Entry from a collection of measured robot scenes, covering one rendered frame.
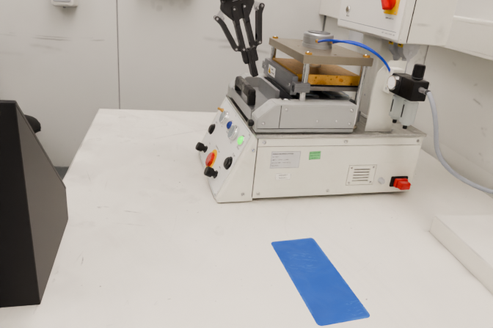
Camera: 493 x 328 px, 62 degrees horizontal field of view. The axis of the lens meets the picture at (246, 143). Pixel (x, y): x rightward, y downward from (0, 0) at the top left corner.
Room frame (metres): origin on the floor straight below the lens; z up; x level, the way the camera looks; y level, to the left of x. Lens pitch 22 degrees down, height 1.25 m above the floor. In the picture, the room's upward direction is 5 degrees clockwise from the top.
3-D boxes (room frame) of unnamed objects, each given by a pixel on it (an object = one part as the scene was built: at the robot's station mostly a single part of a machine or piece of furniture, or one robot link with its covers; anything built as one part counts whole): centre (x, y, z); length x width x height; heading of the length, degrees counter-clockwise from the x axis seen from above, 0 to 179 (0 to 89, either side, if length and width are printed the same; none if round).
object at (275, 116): (0.94, -0.13, 0.97); 0.26 x 0.05 x 0.07; 106
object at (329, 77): (1.09, -0.16, 1.07); 0.22 x 0.17 x 0.10; 16
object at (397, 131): (1.11, -0.19, 0.93); 0.46 x 0.35 x 0.01; 106
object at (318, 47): (1.09, -0.20, 1.08); 0.31 x 0.24 x 0.13; 16
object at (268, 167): (1.08, -0.16, 0.84); 0.53 x 0.37 x 0.17; 106
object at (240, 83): (1.05, 0.02, 0.99); 0.15 x 0.02 x 0.04; 16
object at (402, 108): (0.92, -0.35, 1.05); 0.15 x 0.05 x 0.15; 16
